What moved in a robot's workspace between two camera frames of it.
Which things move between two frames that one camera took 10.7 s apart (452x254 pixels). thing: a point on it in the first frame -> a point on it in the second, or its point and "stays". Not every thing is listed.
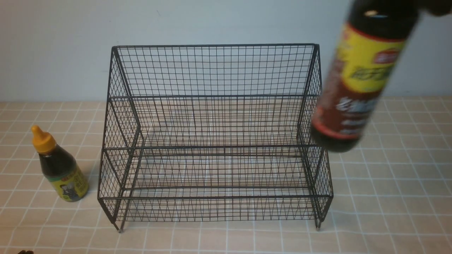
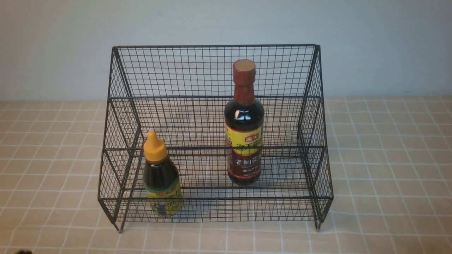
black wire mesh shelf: x=213 y=133 stays
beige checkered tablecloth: x=392 y=191 stays
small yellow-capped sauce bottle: x=60 y=168 -> x=161 y=180
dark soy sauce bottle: x=372 y=36 -> x=244 y=122
